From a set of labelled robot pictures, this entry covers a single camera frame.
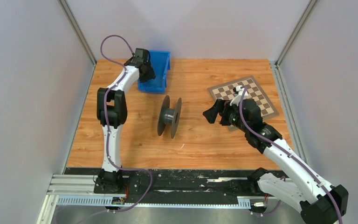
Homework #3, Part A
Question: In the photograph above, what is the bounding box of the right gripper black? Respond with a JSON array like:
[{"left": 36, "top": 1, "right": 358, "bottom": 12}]
[{"left": 203, "top": 99, "right": 248, "bottom": 133}]

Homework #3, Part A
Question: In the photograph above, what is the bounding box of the dark grey cable spool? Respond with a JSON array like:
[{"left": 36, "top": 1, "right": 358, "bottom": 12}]
[{"left": 157, "top": 95, "right": 182, "bottom": 139}]

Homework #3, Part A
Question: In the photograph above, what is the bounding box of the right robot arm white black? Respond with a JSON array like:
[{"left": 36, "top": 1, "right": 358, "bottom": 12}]
[{"left": 203, "top": 99, "right": 349, "bottom": 224}]

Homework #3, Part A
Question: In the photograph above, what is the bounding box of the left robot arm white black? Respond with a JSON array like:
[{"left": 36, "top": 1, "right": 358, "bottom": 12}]
[{"left": 94, "top": 48, "right": 155, "bottom": 193}]

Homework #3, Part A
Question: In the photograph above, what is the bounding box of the blue plastic bin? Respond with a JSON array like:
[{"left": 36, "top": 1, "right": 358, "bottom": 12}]
[{"left": 138, "top": 50, "right": 171, "bottom": 94}]

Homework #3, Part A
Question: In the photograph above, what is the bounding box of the wooden chessboard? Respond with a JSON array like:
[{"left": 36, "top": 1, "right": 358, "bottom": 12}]
[{"left": 207, "top": 76, "right": 279, "bottom": 120}]

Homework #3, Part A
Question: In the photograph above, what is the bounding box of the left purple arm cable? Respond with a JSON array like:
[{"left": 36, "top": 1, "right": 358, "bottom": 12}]
[{"left": 100, "top": 35, "right": 153, "bottom": 214}]

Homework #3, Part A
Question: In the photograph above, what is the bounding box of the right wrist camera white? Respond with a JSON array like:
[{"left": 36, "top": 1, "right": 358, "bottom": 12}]
[{"left": 229, "top": 85, "right": 250, "bottom": 106}]

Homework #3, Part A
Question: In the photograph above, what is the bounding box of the slotted grey cable duct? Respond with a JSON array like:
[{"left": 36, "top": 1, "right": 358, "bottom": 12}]
[{"left": 57, "top": 196, "right": 251, "bottom": 209}]

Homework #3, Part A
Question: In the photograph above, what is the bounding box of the left aluminium frame post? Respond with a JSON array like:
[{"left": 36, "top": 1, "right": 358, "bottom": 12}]
[{"left": 58, "top": 0, "right": 97, "bottom": 67}]

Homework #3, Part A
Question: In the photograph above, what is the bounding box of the aluminium frame post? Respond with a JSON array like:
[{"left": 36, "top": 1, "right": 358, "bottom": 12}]
[
  {"left": 58, "top": 0, "right": 97, "bottom": 67},
  {"left": 275, "top": 0, "right": 319, "bottom": 67}
]

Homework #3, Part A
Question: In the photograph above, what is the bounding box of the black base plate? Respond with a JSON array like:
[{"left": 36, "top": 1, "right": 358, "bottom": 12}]
[{"left": 93, "top": 168, "right": 278, "bottom": 205}]

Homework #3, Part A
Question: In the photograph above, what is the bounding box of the right aluminium frame post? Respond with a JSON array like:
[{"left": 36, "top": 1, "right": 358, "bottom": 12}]
[{"left": 275, "top": 0, "right": 319, "bottom": 67}]

